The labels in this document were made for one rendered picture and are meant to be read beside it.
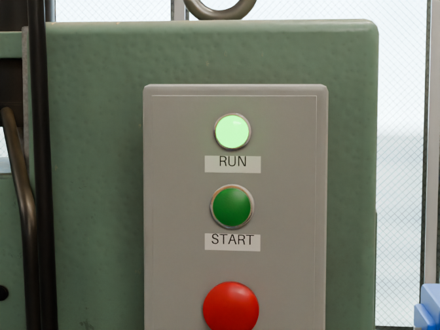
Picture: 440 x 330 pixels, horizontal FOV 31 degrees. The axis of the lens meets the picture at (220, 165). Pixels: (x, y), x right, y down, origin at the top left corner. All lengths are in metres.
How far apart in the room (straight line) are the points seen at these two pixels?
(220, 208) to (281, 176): 0.04
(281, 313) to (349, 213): 0.09
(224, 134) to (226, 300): 0.09
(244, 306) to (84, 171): 0.14
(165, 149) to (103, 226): 0.10
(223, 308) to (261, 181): 0.07
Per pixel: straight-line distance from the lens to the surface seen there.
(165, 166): 0.42
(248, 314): 0.42
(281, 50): 0.47
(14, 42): 0.59
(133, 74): 0.49
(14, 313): 0.58
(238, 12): 0.58
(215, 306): 0.42
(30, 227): 0.49
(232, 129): 0.41
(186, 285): 0.43
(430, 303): 1.29
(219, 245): 0.42
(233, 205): 0.41
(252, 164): 0.41
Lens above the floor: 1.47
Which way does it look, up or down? 5 degrees down
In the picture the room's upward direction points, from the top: straight up
